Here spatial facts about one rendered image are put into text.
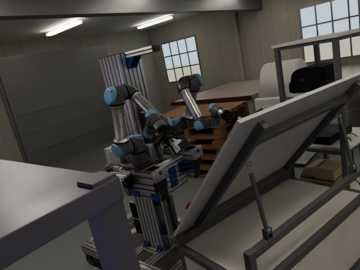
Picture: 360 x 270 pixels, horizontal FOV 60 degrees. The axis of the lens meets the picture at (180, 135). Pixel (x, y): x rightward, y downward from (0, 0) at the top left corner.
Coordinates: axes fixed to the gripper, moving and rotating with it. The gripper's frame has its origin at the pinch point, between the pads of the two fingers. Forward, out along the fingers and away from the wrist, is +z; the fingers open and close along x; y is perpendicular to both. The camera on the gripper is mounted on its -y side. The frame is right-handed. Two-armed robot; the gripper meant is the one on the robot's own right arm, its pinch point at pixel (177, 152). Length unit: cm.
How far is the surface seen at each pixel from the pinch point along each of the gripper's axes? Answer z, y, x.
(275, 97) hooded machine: -89, 249, 165
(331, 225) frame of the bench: 82, 54, 15
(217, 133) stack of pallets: -104, 161, 206
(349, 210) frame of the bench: 82, 74, 19
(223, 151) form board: 34, -4, -47
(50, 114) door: -495, -4, 455
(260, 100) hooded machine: -105, 239, 180
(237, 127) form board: 35, -1, -62
